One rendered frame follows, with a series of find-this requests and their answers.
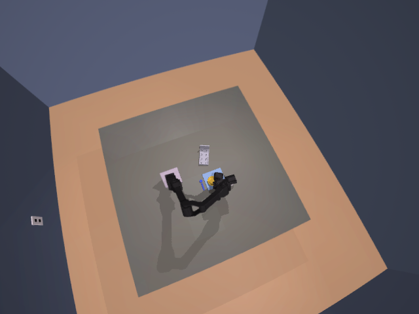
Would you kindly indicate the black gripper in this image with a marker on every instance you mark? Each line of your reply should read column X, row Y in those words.
column 217, row 176

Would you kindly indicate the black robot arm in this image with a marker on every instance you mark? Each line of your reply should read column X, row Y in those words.
column 223, row 186

